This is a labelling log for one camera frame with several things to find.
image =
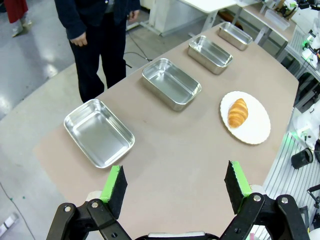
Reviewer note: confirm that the aluminium profile platform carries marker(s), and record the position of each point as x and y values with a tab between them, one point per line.
285	175

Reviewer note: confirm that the beige side table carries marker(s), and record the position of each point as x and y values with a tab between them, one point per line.
255	12

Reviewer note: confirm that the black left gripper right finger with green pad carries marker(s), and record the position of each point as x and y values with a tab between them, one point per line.
236	190

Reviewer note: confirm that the black cylinder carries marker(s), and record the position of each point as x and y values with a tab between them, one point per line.
300	160

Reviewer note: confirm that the person in red coat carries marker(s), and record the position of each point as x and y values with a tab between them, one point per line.
16	10

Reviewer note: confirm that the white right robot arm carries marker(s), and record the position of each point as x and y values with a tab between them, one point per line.
310	42

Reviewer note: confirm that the large white table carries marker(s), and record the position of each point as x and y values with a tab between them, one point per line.
210	5

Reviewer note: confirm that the person in dark clothes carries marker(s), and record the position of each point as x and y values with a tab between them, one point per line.
105	50

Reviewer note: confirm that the golden croissant bread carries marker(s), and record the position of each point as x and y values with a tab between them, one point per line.
238	113

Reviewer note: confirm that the white scalloped plate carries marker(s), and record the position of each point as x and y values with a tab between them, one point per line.
252	130

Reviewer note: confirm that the person's left forearm dark sleeve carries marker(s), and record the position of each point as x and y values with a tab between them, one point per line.
133	5

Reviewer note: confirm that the person's right hand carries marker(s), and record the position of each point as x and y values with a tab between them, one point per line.
79	40

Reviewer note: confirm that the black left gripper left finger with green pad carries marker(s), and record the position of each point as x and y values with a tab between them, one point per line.
117	190

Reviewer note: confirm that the clear plastic box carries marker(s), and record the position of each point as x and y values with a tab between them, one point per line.
275	18

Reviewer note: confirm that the person's left hand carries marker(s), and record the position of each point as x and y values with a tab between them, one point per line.
134	15

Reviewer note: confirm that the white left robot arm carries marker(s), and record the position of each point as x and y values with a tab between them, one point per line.
306	125

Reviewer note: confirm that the deep steel rectangular container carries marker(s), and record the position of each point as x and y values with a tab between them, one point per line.
170	82
210	53
235	35

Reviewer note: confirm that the shallow steel tray container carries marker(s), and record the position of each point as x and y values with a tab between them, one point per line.
100	135

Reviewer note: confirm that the person's right forearm dark sleeve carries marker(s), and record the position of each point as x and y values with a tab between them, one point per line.
72	25

